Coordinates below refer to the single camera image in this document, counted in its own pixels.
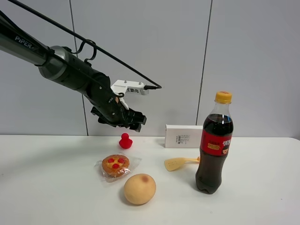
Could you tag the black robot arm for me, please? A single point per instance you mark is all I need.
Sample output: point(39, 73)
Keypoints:
point(59, 65)

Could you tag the white cardboard box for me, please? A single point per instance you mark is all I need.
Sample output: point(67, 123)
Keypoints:
point(183, 136)

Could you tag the yellow spatula with orange handle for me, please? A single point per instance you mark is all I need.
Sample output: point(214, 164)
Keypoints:
point(176, 163)

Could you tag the peach coloured round fruit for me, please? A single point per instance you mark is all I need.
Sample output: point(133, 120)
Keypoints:
point(139, 189)

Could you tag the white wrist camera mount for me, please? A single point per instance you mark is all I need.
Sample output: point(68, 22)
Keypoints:
point(121, 87)

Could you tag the cola bottle with yellow cap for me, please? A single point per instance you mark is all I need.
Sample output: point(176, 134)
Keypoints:
point(214, 146)

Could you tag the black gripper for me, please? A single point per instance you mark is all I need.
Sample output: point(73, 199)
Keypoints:
point(101, 96)

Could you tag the red rubber duck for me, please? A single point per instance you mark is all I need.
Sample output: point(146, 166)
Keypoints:
point(125, 142)

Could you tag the wrapped fruit tart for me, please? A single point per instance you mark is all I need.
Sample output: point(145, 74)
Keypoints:
point(116, 167)

